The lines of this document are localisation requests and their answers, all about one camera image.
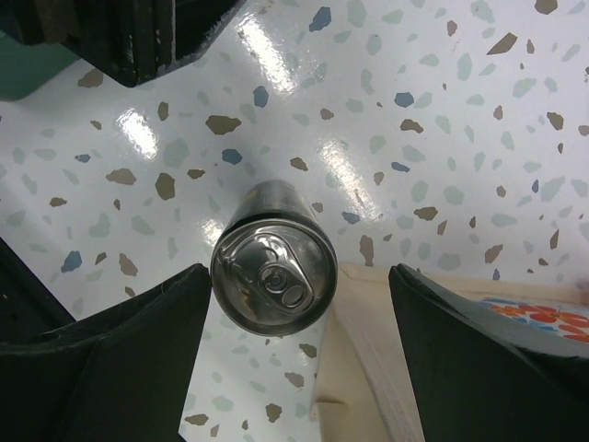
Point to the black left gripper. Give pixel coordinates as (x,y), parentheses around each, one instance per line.
(132,42)

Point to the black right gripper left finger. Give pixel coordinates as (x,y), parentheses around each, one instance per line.
(119,375)

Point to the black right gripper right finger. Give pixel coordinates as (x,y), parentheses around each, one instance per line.
(479,376)

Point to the beige canvas bag orange handles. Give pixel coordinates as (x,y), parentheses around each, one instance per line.
(363,390)

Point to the green compartment tray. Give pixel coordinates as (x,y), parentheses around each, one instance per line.
(26,68)

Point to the black gold drink can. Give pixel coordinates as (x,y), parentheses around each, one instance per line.
(274,270)

